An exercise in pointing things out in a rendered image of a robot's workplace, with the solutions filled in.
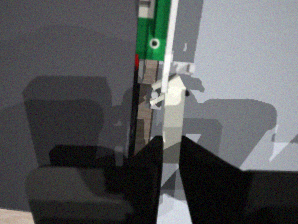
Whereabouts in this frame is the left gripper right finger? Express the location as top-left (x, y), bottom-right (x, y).
top-left (179, 136), bottom-right (298, 224)

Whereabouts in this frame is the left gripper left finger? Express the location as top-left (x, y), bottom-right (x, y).
top-left (25, 135), bottom-right (164, 224)

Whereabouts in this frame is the green circuit board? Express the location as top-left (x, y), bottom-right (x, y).
top-left (136, 0), bottom-right (195, 164)

